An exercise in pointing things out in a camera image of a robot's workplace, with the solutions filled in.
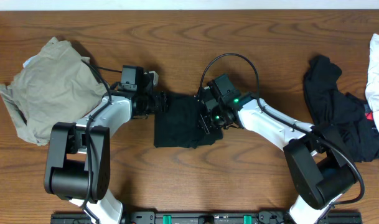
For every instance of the black shirt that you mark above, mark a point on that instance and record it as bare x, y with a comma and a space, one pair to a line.
179, 125

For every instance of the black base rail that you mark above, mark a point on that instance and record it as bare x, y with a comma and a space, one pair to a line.
263, 217

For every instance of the beige crumpled garment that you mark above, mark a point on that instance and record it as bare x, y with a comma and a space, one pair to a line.
56, 85

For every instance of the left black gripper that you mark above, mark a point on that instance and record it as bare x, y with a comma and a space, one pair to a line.
163, 102

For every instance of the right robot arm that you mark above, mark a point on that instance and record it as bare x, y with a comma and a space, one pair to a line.
320, 167

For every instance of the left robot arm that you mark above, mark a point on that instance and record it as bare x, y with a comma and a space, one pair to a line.
78, 160

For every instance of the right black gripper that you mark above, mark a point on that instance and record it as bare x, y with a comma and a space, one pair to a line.
207, 126

